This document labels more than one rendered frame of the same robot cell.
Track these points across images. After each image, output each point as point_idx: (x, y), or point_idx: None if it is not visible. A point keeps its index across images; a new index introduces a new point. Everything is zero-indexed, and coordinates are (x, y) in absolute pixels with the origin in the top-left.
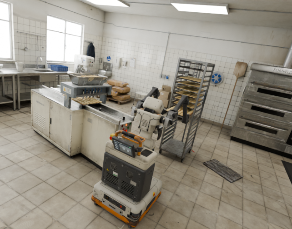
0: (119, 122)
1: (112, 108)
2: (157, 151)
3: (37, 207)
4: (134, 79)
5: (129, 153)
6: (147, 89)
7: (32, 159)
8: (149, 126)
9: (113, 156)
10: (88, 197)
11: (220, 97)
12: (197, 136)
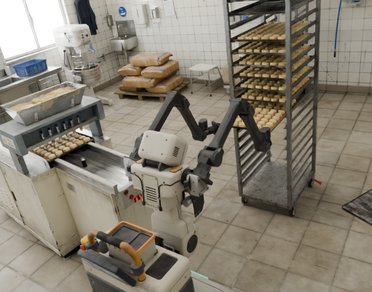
0: (116, 189)
1: (108, 151)
2: (238, 199)
3: None
4: (182, 40)
5: (121, 280)
6: (212, 54)
7: None
8: (161, 200)
9: (102, 281)
10: None
11: None
12: (330, 135)
